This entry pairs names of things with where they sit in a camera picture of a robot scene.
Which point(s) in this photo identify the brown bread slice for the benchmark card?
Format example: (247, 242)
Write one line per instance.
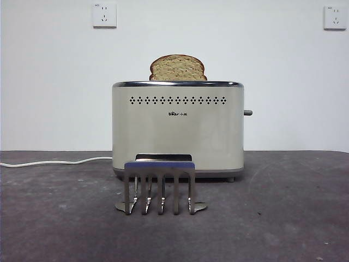
(177, 69)

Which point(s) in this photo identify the grey toaster lever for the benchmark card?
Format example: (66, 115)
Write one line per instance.
(248, 112)

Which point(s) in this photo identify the cream toaster with steel rim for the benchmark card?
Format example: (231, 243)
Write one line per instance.
(177, 136)

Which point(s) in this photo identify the silver metal toast rack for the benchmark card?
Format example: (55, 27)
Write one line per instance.
(159, 165)

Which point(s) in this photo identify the white wall socket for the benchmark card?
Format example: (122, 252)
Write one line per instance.
(334, 17)
(104, 15)

